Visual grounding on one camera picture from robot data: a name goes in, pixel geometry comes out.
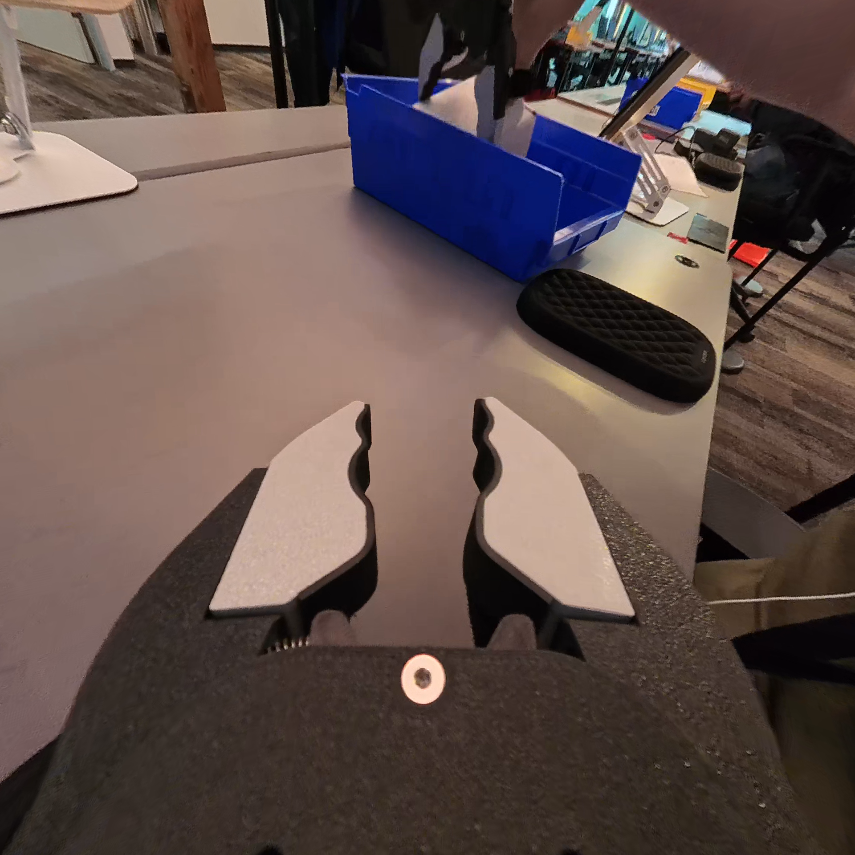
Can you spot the black flat pad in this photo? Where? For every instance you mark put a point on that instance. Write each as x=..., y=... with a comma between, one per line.
x=708, y=232

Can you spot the person's right forearm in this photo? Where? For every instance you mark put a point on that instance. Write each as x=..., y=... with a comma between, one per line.
x=768, y=53

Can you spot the person's olive clothing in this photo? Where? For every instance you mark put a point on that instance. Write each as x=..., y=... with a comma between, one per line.
x=815, y=735

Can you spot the white cardboard mailer box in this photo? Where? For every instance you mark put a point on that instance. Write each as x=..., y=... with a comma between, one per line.
x=454, y=110

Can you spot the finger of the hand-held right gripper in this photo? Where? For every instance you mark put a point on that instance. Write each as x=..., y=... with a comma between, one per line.
x=431, y=53
x=486, y=100

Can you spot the grey office chair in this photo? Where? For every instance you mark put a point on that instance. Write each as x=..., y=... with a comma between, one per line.
x=748, y=521

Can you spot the black quilted wrist rest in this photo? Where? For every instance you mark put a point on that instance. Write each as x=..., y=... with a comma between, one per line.
x=614, y=334
x=720, y=172

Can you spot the blue plastic bin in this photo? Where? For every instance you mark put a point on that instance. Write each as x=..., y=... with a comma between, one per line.
x=454, y=180
x=681, y=107

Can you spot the wooden post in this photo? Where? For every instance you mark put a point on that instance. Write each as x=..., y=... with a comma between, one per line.
x=194, y=53

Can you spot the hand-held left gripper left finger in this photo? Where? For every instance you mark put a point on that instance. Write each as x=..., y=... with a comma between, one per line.
x=300, y=534

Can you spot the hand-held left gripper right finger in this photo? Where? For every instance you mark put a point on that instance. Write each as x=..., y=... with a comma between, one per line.
x=548, y=534

